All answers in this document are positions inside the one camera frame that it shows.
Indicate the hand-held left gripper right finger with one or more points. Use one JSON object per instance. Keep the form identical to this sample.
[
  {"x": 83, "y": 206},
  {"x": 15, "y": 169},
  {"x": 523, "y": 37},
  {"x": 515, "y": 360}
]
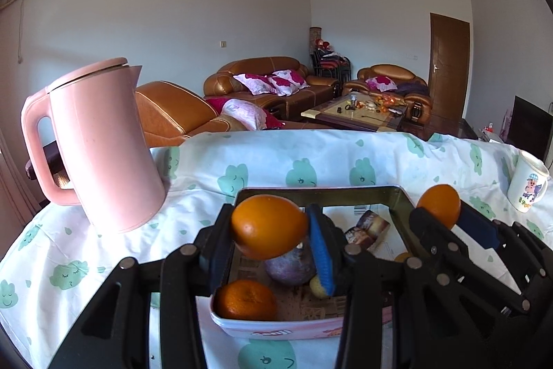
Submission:
[{"x": 323, "y": 254}]

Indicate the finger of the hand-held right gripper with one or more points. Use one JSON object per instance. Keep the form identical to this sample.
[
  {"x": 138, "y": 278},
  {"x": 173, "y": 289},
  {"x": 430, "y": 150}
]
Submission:
[
  {"x": 479, "y": 228},
  {"x": 432, "y": 233}
]

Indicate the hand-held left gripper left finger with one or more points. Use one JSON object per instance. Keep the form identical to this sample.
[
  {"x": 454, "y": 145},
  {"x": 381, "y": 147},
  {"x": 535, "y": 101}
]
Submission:
[{"x": 214, "y": 261}]

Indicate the purple round fruit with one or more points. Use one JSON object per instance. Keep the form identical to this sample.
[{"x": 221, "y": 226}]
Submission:
[{"x": 289, "y": 267}]

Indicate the large smooth orange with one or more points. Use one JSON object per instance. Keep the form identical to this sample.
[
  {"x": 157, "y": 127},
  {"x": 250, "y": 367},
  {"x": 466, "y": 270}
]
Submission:
[{"x": 268, "y": 226}]

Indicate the pink rectangular tin box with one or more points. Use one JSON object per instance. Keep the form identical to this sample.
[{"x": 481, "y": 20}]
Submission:
[{"x": 276, "y": 330}]

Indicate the brown kiwi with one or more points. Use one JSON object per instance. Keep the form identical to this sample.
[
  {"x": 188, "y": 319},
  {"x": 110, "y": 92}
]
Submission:
[{"x": 316, "y": 287}]

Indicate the printed paper sheet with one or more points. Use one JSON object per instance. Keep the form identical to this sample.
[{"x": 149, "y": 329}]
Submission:
[{"x": 386, "y": 251}]

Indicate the brown cake snack packet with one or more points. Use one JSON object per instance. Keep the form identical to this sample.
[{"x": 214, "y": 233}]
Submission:
[{"x": 367, "y": 228}]

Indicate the white cartoon print mug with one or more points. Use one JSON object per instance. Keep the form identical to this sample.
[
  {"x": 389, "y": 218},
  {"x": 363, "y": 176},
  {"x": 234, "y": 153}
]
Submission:
[{"x": 525, "y": 183}]

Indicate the small red bottle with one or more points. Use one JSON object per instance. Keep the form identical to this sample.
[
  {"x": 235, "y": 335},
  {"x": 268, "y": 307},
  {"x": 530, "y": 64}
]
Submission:
[{"x": 489, "y": 127}]

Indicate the dark glossy low cabinet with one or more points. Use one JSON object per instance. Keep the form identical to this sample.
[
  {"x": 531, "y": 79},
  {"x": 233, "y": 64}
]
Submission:
[{"x": 458, "y": 129}]

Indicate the white green printed tablecloth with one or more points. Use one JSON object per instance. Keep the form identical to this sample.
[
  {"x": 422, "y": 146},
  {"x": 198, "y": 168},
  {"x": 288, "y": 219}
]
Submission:
[{"x": 302, "y": 153}]

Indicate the pale pink box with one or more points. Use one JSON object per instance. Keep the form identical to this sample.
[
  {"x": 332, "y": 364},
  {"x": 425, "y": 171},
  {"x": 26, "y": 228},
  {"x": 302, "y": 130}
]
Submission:
[{"x": 505, "y": 127}]

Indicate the black flat television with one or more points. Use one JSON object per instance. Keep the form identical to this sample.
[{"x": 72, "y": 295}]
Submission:
[{"x": 529, "y": 127}]

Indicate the wooden coffee table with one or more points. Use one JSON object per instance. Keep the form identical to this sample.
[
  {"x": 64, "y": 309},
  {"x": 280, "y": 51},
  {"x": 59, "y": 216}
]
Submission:
[{"x": 345, "y": 116}]

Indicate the assorted small tabletop items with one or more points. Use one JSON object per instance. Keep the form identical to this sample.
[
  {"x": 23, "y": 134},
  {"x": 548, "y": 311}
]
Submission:
[{"x": 376, "y": 103}]

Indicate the red blanket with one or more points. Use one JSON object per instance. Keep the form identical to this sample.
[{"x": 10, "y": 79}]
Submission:
[{"x": 273, "y": 120}]

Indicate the dark purple cloth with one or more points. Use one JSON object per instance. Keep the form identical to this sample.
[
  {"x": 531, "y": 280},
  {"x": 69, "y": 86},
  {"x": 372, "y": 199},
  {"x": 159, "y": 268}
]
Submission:
[{"x": 410, "y": 86}]

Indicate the pale pink leaf pillow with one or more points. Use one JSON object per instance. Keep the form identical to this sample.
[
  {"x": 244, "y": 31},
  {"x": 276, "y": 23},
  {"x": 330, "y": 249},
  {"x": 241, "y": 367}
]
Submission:
[{"x": 242, "y": 114}]

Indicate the brown leather armchair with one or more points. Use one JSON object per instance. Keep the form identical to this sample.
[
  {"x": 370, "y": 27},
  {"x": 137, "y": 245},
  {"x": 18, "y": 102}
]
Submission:
[
  {"x": 389, "y": 70},
  {"x": 173, "y": 109}
]

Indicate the white magenta floral pillow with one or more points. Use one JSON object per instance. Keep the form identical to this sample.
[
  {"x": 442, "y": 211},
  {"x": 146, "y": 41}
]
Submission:
[
  {"x": 296, "y": 76},
  {"x": 381, "y": 83},
  {"x": 283, "y": 86},
  {"x": 252, "y": 83}
]

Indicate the pink electric kettle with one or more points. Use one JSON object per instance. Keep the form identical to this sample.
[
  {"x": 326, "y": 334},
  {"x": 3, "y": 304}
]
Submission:
[{"x": 103, "y": 144}]

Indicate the brown wooden door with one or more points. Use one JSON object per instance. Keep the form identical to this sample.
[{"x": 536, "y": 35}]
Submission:
[{"x": 449, "y": 66}]

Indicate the stack of dark chairs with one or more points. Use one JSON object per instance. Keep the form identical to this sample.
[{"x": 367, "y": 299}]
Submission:
[{"x": 330, "y": 66}]

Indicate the dark wooden side table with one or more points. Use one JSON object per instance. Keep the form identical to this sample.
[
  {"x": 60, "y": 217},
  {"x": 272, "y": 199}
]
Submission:
[{"x": 49, "y": 161}]

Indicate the brown leather three-seat sofa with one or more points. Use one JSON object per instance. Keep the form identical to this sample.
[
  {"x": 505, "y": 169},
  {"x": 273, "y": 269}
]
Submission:
[{"x": 255, "y": 64}]

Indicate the red plush toy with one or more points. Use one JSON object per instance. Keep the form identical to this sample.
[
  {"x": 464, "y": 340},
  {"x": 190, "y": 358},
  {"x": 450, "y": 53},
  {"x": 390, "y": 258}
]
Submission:
[{"x": 324, "y": 44}]

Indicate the tall patterned floor vase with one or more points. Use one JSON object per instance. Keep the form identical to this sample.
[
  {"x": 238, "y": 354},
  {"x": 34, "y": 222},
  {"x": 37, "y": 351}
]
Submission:
[{"x": 314, "y": 36}]

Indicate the air conditioner pipe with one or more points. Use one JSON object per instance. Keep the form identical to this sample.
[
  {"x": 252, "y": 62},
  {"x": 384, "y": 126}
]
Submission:
[{"x": 19, "y": 27}]

